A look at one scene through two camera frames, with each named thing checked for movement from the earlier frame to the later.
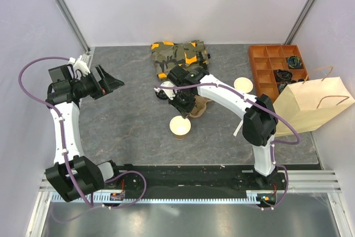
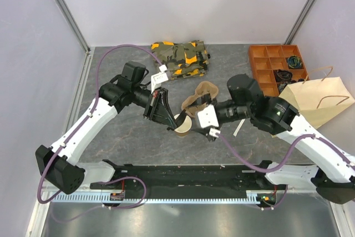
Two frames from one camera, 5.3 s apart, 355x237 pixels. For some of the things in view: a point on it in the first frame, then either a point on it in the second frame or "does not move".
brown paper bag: [310, 104] does not move
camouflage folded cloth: [167, 55] does not move
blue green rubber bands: [294, 61] does not move
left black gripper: [105, 86] -> [163, 114]
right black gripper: [184, 111] -> [204, 131]
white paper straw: [240, 125] does not move
